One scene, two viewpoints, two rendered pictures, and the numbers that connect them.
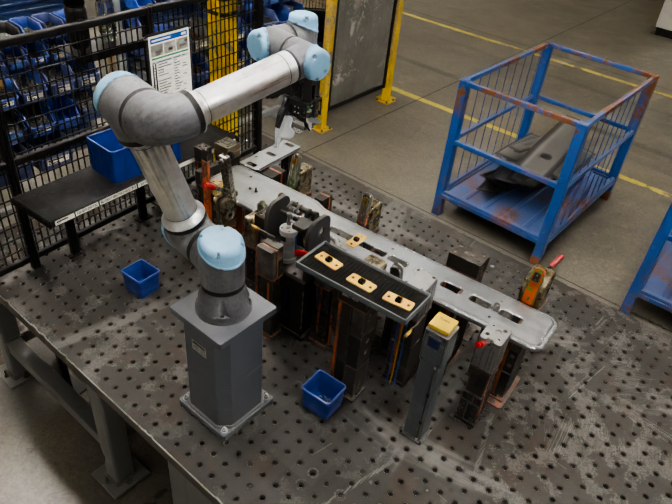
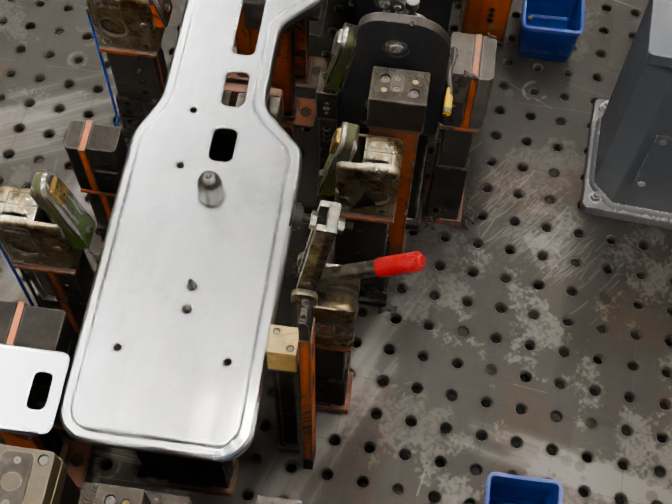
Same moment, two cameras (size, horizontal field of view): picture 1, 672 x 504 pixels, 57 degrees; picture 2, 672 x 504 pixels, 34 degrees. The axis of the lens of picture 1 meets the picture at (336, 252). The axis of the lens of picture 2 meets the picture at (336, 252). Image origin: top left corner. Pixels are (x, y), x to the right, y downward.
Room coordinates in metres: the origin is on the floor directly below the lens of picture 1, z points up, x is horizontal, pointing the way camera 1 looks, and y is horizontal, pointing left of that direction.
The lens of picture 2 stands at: (2.08, 0.91, 2.20)
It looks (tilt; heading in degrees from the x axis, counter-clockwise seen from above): 63 degrees down; 244
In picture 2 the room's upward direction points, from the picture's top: 2 degrees clockwise
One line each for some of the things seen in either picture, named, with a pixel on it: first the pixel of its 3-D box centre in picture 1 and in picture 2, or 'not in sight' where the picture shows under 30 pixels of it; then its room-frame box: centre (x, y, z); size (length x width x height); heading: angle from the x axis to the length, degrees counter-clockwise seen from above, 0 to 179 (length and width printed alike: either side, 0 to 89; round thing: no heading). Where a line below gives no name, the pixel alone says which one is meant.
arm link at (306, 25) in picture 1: (301, 35); not in sight; (1.57, 0.15, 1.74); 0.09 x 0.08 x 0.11; 137
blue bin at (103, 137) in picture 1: (135, 147); not in sight; (2.06, 0.80, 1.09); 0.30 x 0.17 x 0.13; 143
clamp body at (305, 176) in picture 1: (299, 204); (57, 268); (2.13, 0.17, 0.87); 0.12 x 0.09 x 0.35; 148
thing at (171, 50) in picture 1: (169, 67); not in sight; (2.37, 0.74, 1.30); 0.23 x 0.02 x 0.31; 148
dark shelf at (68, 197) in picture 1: (137, 166); not in sight; (2.05, 0.80, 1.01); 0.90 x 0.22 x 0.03; 148
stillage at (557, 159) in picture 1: (543, 145); not in sight; (3.79, -1.30, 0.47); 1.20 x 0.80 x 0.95; 142
